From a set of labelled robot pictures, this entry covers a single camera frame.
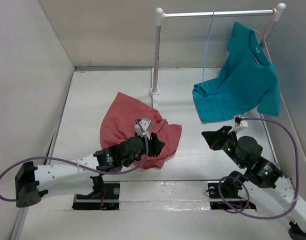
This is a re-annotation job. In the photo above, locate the red t shirt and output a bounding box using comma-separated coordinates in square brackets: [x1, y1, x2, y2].
[100, 92, 182, 170]

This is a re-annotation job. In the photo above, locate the purple cable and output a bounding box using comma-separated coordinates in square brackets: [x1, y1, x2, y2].
[0, 119, 150, 202]
[218, 117, 300, 221]

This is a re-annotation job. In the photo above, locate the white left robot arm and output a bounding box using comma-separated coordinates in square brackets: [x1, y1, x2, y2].
[15, 133, 165, 208]

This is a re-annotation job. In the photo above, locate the teal t shirt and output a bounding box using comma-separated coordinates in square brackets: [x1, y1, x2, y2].
[192, 22, 281, 123]

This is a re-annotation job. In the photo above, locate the blue wire hanger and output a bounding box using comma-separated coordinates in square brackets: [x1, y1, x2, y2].
[202, 10, 215, 84]

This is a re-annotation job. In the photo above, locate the white metal clothes rack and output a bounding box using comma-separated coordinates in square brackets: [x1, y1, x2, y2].
[149, 2, 286, 109]

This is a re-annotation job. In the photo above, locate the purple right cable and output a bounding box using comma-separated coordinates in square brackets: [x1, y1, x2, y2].
[218, 117, 300, 221]

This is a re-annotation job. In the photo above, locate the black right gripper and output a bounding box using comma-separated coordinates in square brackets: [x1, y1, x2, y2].
[201, 124, 245, 168]

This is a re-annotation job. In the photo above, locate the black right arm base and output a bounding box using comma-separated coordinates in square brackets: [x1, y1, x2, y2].
[204, 171, 260, 213]

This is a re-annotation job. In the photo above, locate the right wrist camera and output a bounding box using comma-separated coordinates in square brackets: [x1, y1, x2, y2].
[232, 115, 248, 133]

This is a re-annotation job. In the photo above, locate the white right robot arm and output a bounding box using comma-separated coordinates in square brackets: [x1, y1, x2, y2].
[202, 126, 306, 240]

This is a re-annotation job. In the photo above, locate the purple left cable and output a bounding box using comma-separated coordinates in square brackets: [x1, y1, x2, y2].
[0, 119, 150, 202]

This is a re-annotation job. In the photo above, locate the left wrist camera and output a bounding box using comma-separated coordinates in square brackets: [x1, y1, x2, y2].
[134, 118, 153, 140]

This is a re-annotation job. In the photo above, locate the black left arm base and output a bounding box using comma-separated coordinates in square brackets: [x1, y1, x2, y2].
[72, 180, 120, 211]

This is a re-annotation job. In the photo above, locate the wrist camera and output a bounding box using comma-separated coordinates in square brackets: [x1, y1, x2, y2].
[232, 115, 248, 133]
[134, 118, 153, 140]

